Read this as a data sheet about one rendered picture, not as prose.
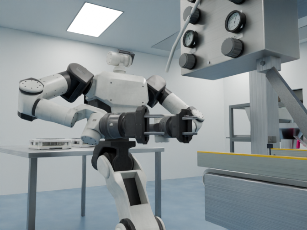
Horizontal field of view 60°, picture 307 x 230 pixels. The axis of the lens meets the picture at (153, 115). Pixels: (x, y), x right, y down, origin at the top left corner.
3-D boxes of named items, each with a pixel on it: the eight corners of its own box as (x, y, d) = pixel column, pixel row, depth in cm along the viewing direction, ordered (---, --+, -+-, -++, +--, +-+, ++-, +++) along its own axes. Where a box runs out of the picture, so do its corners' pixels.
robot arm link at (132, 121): (151, 107, 90) (122, 108, 96) (138, 103, 82) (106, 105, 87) (151, 143, 89) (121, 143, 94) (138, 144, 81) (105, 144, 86)
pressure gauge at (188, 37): (182, 49, 59) (182, 33, 59) (187, 50, 60) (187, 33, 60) (193, 44, 56) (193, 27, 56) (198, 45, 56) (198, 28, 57)
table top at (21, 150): (-14, 149, 272) (-14, 145, 273) (86, 146, 343) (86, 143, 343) (28, 158, 158) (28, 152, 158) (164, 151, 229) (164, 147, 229)
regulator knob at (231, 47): (219, 58, 48) (219, 34, 48) (229, 60, 49) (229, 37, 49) (234, 53, 45) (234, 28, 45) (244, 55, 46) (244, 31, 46)
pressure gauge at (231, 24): (224, 34, 48) (224, 14, 49) (230, 36, 49) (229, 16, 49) (241, 27, 45) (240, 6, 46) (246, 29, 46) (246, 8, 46)
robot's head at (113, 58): (106, 70, 131) (106, 53, 131) (124, 73, 136) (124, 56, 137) (111, 67, 125) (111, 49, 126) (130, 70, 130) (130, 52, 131)
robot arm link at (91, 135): (113, 107, 90) (86, 108, 95) (102, 133, 84) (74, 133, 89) (127, 126, 98) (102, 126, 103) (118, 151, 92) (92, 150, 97)
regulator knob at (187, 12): (181, 24, 58) (181, 4, 58) (190, 26, 59) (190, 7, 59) (192, 18, 55) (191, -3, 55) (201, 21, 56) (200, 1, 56)
